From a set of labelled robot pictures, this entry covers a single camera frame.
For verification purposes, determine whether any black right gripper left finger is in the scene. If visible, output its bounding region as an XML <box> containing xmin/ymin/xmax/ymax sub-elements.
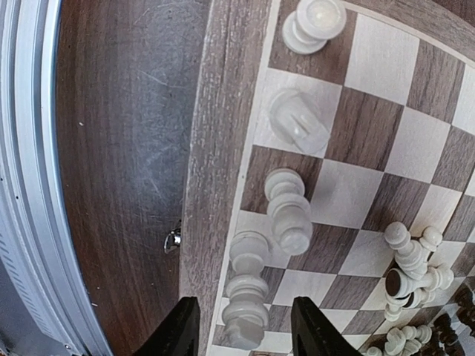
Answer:
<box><xmin>134</xmin><ymin>297</ymin><xmax>200</xmax><ymax>356</ymax></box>

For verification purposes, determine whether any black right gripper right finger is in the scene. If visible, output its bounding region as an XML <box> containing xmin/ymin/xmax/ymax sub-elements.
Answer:
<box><xmin>291</xmin><ymin>297</ymin><xmax>361</xmax><ymax>356</ymax></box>

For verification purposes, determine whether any white pawn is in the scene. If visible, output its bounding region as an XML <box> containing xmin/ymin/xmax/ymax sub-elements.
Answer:
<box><xmin>268</xmin><ymin>88</ymin><xmax>330</xmax><ymax>154</ymax></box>

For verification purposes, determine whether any white rook corner piece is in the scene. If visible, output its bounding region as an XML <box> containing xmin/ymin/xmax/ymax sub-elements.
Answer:
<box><xmin>282</xmin><ymin>0</ymin><xmax>347</xmax><ymax>55</ymax></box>

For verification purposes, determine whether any wooden chess board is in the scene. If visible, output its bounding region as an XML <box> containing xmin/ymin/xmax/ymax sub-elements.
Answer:
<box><xmin>180</xmin><ymin>1</ymin><xmax>474</xmax><ymax>355</ymax></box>

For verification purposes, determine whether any aluminium front rail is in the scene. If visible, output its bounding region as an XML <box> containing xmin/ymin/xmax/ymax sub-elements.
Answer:
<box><xmin>1</xmin><ymin>1</ymin><xmax>111</xmax><ymax>355</ymax></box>

